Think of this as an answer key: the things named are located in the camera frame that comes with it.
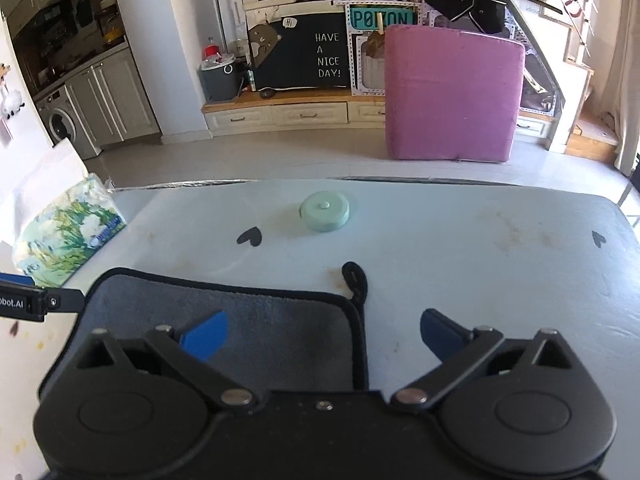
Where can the white pegboard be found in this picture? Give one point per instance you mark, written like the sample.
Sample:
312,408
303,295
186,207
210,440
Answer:
362,77

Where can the white plastic bag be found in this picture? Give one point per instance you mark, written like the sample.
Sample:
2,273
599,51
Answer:
45,175

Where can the floral tissue pack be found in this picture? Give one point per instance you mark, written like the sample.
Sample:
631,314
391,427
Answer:
65,230

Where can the white kitchen cabinet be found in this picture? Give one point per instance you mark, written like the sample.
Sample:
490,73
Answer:
112,100

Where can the grey trash bin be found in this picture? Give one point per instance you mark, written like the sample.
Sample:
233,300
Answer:
220,81

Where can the grey towel with black edge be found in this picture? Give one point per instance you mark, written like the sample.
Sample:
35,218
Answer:
260,320

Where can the white plush toy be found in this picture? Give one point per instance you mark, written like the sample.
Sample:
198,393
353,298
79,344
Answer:
12,102

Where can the pink cushion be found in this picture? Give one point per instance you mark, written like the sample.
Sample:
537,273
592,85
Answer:
452,95

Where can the grey washing machine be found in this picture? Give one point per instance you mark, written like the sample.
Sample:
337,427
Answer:
62,122

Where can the black computer mouse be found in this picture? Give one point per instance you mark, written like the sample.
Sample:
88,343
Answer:
268,93

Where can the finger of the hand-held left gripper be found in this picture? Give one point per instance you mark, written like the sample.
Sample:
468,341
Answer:
64,301

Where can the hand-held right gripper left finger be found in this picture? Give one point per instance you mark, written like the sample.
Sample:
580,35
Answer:
206,336

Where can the white drawer platform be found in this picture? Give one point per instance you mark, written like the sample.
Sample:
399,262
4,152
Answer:
280,112

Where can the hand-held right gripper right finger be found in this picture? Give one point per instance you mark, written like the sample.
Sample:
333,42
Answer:
441,336

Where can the brown paper bag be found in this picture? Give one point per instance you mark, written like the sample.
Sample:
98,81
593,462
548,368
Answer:
376,45

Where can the beige curtain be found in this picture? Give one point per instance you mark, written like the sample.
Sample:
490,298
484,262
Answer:
627,110

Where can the teal sign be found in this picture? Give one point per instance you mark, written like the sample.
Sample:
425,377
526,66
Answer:
382,17

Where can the mint green round tape measure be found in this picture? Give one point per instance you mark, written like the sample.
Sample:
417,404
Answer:
326,211

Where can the wooden staircase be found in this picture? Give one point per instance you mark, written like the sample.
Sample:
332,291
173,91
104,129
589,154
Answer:
575,85

